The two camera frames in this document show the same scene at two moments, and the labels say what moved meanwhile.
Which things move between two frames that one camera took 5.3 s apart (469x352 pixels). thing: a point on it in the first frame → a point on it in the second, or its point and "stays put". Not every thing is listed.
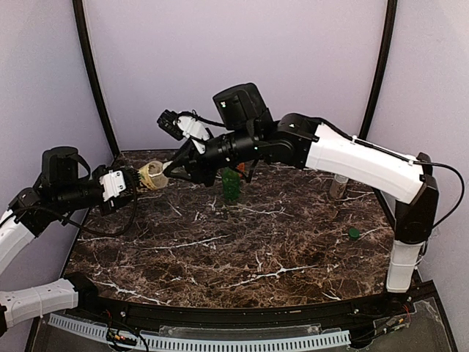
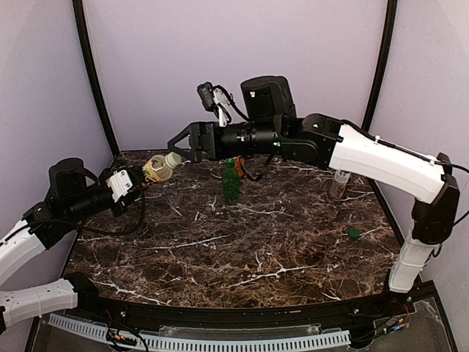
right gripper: x=193 y=162 → x=200 y=141
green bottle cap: x=353 y=233 stays put
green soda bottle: x=231 y=182 stays put
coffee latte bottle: x=338 y=186 stays put
